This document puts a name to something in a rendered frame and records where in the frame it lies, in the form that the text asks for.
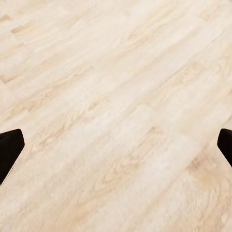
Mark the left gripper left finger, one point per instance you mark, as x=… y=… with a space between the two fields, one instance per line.
x=11 y=145

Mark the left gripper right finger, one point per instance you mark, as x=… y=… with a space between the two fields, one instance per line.
x=224 y=143

